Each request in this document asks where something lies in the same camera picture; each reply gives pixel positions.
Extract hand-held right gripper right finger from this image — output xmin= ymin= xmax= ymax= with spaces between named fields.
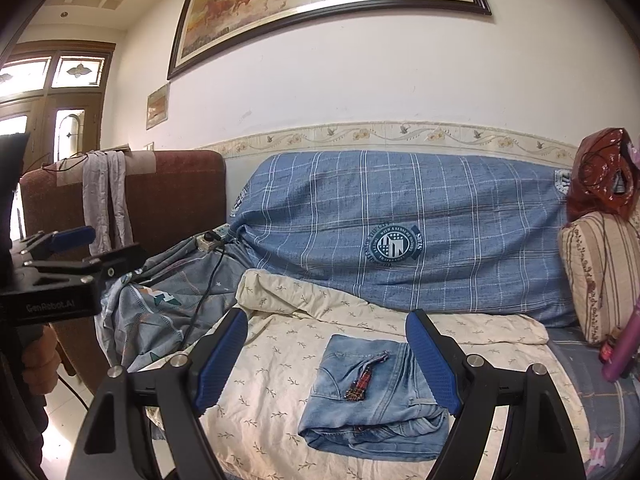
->
xmin=405 ymin=309 xmax=587 ymax=480

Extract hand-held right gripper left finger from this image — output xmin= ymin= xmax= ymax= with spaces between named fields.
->
xmin=65 ymin=307 xmax=250 ymax=480

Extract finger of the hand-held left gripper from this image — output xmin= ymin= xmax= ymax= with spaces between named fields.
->
xmin=82 ymin=242 xmax=151 ymax=281
xmin=20 ymin=226 xmax=97 ymax=261

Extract blue denim pants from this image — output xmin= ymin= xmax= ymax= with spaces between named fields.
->
xmin=297 ymin=334 xmax=453 ymax=458

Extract person's left hand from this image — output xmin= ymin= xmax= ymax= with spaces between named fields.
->
xmin=20 ymin=322 xmax=60 ymax=401

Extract grey hanging cloth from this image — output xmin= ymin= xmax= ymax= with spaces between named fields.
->
xmin=81 ymin=150 xmax=133 ymax=255

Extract cream leaf-print blanket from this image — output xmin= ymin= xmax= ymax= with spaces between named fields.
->
xmin=197 ymin=269 xmax=593 ymax=480

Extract grey patterned sheet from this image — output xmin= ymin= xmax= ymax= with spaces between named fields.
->
xmin=95 ymin=235 xmax=241 ymax=376

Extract brown armchair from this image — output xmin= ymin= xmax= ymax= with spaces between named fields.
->
xmin=20 ymin=147 xmax=226 ymax=396

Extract beige armchair cover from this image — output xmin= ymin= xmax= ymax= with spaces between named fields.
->
xmin=55 ymin=150 xmax=157 ymax=188

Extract wooden door with glass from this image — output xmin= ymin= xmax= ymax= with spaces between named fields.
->
xmin=0 ymin=40 xmax=116 ymax=171

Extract small framed picture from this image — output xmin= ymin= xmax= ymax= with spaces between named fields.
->
xmin=146 ymin=82 xmax=171 ymax=131

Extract blue patterned bedsheet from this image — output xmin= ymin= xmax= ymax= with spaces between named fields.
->
xmin=547 ymin=327 xmax=640 ymax=480

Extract small pink item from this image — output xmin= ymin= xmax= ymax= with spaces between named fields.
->
xmin=600 ymin=330 xmax=621 ymax=361

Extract blue plaid blanket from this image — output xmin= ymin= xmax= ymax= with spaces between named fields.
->
xmin=227 ymin=150 xmax=578 ymax=328

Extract striped floral pillow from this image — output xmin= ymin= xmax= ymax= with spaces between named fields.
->
xmin=557 ymin=210 xmax=640 ymax=346

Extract purple bottle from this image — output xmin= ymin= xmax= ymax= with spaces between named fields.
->
xmin=602 ymin=297 xmax=640 ymax=383

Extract shiny red-brown bag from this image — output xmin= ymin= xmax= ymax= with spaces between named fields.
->
xmin=566 ymin=128 xmax=640 ymax=223

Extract large framed painting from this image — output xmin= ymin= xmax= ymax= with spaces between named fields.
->
xmin=167 ymin=0 xmax=492 ymax=81

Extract black cable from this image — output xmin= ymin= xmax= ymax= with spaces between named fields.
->
xmin=57 ymin=375 xmax=96 ymax=411
xmin=182 ymin=232 xmax=226 ymax=351

